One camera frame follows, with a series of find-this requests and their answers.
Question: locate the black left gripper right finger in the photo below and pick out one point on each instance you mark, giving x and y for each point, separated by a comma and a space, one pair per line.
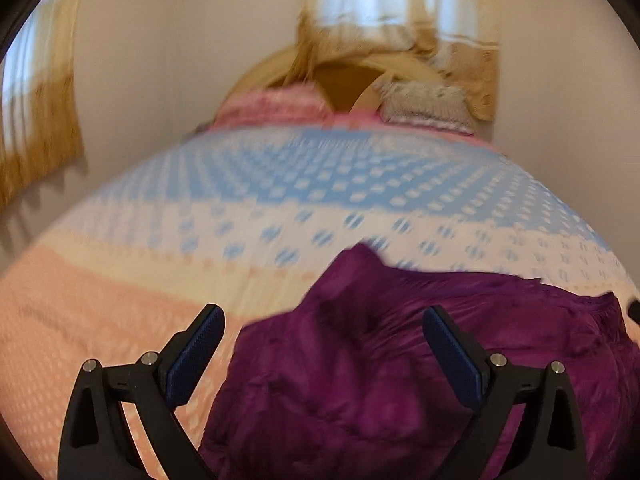
548, 442

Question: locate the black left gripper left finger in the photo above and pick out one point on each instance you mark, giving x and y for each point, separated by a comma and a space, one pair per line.
96, 441

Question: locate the purple puffer jacket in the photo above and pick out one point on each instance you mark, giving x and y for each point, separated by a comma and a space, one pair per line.
345, 386

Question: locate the pastel patterned bed cover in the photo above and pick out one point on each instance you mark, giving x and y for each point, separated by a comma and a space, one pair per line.
248, 219

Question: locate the striped floral pillow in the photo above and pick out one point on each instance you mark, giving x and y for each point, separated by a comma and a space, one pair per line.
425, 104

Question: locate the beige side window curtain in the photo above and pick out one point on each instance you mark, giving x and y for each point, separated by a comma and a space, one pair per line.
40, 131

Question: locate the beige round wooden headboard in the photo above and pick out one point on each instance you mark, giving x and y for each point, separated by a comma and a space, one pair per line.
342, 82

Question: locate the pink folded blanket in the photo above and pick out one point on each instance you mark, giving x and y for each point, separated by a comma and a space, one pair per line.
292, 105

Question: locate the beige lace window curtain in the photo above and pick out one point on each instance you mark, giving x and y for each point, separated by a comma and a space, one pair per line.
458, 38

